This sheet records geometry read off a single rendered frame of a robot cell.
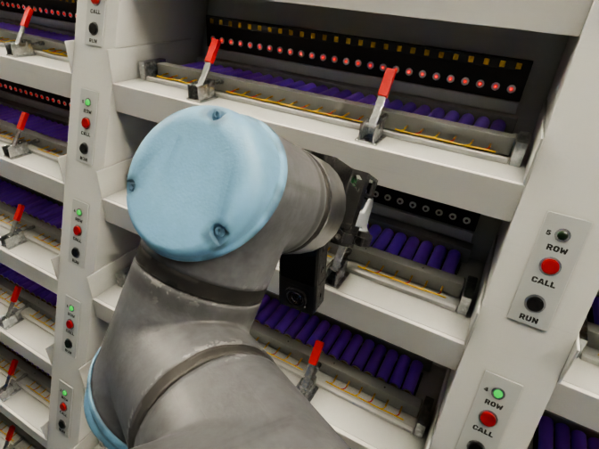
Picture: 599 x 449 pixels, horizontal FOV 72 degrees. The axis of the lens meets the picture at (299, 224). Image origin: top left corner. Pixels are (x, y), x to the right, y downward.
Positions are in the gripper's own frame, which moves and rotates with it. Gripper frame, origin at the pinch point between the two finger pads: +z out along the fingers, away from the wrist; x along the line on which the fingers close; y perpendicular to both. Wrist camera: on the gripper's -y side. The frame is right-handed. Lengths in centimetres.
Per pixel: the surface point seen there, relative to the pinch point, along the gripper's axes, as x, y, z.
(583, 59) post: -18.9, 23.1, -9.8
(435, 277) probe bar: -12.1, -2.2, 2.4
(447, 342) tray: -16.0, -8.4, -2.9
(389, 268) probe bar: -6.1, -3.1, 2.9
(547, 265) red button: -22.4, 3.6, -6.3
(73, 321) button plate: 47, -33, 2
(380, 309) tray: -7.4, -7.8, -3.1
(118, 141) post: 42.6, 2.4, -3.1
